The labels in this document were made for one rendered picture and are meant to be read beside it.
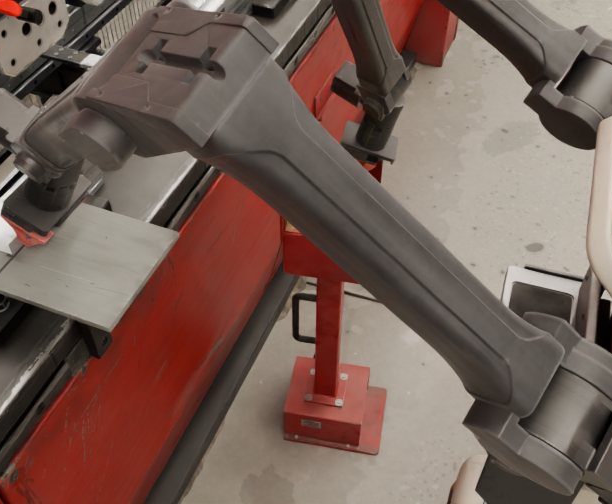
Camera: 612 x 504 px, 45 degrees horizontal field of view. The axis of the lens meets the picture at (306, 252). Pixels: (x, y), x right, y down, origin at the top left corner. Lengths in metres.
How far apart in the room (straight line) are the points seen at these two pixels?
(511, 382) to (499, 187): 2.15
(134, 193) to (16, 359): 0.36
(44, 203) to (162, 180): 0.39
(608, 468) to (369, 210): 0.27
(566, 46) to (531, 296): 0.29
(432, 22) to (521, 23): 2.25
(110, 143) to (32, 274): 0.59
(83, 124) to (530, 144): 2.51
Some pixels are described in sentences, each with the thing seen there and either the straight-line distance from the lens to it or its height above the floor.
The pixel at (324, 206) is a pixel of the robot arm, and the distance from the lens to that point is 0.43.
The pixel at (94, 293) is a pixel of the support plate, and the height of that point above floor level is 1.00.
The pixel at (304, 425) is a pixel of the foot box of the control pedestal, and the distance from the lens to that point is 1.91.
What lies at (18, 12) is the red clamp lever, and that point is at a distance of 1.00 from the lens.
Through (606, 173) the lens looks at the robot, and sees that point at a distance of 0.70.
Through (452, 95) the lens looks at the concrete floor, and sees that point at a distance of 3.06.
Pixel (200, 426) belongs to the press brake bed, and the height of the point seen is 0.05.
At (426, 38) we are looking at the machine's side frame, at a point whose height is 0.12.
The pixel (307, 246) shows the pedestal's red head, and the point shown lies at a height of 0.75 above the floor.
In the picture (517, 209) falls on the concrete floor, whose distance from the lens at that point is 2.60.
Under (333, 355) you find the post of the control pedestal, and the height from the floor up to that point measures 0.31.
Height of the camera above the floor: 1.74
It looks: 47 degrees down
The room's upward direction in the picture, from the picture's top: straight up
